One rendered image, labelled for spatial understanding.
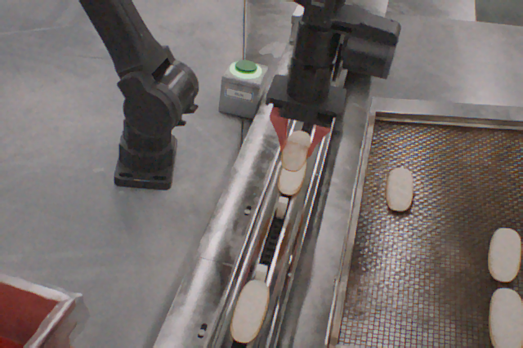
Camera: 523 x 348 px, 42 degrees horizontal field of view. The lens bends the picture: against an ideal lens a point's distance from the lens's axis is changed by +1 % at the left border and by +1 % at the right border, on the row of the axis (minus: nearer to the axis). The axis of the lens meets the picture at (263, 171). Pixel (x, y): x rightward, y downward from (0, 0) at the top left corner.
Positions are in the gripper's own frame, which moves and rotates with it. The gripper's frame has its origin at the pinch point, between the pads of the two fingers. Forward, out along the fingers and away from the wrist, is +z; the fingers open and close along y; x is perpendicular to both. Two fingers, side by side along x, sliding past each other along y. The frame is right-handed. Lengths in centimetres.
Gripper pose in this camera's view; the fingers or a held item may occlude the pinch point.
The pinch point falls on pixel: (297, 147)
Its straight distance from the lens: 96.5
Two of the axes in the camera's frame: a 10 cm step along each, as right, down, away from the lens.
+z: -1.2, 7.8, 6.2
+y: 9.7, 2.3, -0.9
